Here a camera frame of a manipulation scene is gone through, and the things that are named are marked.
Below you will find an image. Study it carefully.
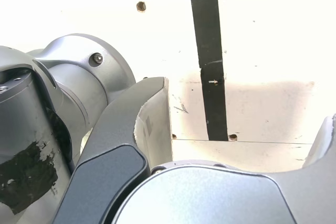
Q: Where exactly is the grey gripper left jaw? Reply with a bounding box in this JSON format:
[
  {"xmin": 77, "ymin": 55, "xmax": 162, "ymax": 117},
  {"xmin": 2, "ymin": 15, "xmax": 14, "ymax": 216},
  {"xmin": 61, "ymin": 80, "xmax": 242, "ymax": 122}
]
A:
[{"xmin": 52, "ymin": 76, "xmax": 174, "ymax": 224}]

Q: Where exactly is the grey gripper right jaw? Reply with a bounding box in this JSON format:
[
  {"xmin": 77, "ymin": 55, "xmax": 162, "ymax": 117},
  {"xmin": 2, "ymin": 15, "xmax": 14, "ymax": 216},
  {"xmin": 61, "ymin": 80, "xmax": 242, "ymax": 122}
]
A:
[{"xmin": 251, "ymin": 113, "xmax": 336, "ymax": 224}]

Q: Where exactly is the black tape strip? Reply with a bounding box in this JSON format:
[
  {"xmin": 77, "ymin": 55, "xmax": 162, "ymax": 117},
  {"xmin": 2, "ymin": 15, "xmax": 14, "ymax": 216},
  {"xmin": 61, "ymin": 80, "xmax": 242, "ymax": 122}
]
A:
[{"xmin": 188, "ymin": 0, "xmax": 229, "ymax": 142}]

